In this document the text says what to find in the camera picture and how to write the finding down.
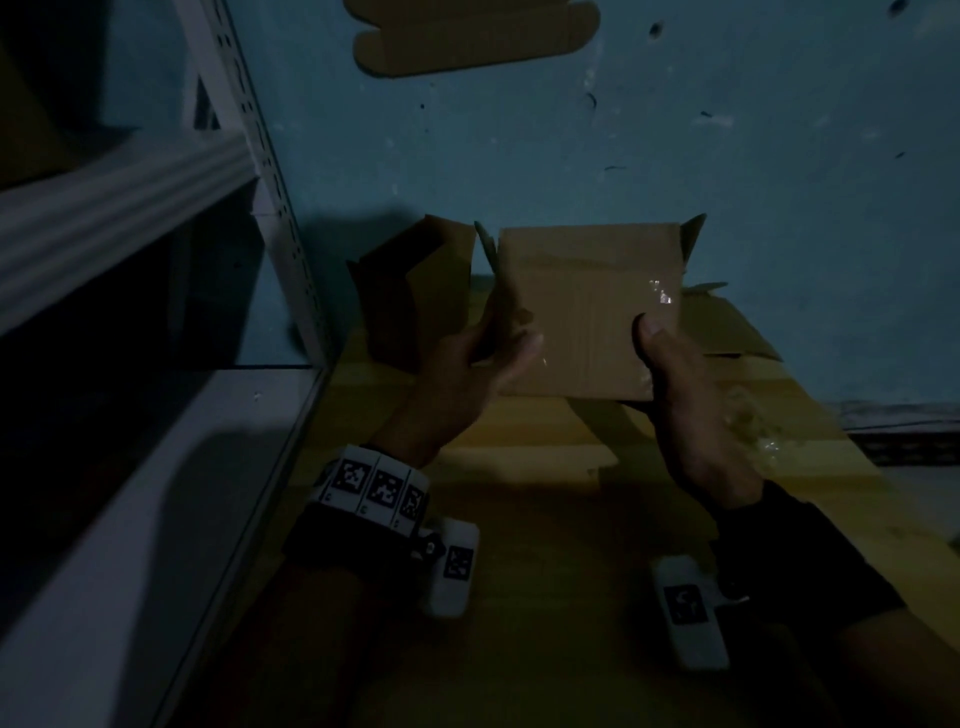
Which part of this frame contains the black left wristband with markers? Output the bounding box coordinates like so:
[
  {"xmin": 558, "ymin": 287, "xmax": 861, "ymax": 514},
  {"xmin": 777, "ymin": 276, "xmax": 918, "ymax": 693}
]
[{"xmin": 282, "ymin": 443, "xmax": 436, "ymax": 573}]

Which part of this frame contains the person's left hand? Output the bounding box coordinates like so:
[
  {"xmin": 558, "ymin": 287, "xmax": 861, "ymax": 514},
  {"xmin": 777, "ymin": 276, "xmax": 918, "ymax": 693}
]
[{"xmin": 365, "ymin": 283, "xmax": 546, "ymax": 472}]

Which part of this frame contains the black right wristband with markers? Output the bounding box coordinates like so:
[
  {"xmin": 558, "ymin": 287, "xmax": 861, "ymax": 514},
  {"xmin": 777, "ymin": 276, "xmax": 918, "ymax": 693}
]
[{"xmin": 710, "ymin": 479, "xmax": 908, "ymax": 633}]

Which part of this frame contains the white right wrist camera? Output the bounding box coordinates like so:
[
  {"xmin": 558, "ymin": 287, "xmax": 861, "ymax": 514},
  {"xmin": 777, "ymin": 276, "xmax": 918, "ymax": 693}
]
[{"xmin": 650, "ymin": 554, "xmax": 734, "ymax": 673}]

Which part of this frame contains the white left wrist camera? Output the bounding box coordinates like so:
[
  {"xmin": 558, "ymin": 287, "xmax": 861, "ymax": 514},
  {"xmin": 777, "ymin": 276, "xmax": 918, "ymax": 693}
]
[{"xmin": 419, "ymin": 516, "xmax": 482, "ymax": 619}]

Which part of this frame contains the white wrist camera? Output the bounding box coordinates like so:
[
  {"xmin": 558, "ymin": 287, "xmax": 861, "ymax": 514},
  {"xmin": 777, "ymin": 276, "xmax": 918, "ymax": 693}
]
[
  {"xmin": 650, "ymin": 554, "xmax": 734, "ymax": 673},
  {"xmin": 419, "ymin": 516, "xmax": 482, "ymax": 619}
]

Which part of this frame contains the black patterned strip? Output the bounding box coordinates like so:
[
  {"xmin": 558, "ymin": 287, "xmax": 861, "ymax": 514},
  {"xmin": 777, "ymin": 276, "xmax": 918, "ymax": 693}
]
[{"xmin": 830, "ymin": 400, "xmax": 960, "ymax": 468}]

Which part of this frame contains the flat cardboard sheet with scribble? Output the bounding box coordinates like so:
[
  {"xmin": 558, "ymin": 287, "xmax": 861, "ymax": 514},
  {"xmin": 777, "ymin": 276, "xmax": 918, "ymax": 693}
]
[{"xmin": 342, "ymin": 0, "xmax": 602, "ymax": 79}]

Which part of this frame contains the brown cardboard box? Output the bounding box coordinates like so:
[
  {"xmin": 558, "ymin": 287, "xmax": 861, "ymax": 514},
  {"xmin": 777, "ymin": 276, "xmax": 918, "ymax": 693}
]
[
  {"xmin": 344, "ymin": 214, "xmax": 479, "ymax": 374},
  {"xmin": 473, "ymin": 212, "xmax": 709, "ymax": 404},
  {"xmin": 677, "ymin": 280, "xmax": 784, "ymax": 364}
]

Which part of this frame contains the black wristband with markers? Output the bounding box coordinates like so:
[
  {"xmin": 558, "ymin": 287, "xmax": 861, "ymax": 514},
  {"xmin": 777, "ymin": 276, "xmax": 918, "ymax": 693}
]
[
  {"xmin": 282, "ymin": 443, "xmax": 436, "ymax": 573},
  {"xmin": 710, "ymin": 479, "xmax": 908, "ymax": 633}
]

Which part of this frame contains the person's left forearm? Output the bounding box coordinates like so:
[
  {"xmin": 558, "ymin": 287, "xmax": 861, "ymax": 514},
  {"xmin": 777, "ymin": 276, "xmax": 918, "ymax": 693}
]
[{"xmin": 168, "ymin": 562, "xmax": 423, "ymax": 728}]

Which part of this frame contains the white metal shelf rack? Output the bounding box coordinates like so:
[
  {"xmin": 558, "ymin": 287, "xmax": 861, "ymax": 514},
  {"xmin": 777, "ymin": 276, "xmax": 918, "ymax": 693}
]
[{"xmin": 0, "ymin": 0, "xmax": 337, "ymax": 728}]

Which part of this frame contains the person's right forearm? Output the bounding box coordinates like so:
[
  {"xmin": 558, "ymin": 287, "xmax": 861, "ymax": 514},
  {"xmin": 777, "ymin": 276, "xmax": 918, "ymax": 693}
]
[{"xmin": 838, "ymin": 605, "xmax": 960, "ymax": 728}]

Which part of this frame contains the person's right hand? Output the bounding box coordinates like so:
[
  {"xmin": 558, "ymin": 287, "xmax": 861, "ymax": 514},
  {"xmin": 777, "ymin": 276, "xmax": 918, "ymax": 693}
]
[{"xmin": 631, "ymin": 311, "xmax": 767, "ymax": 513}]

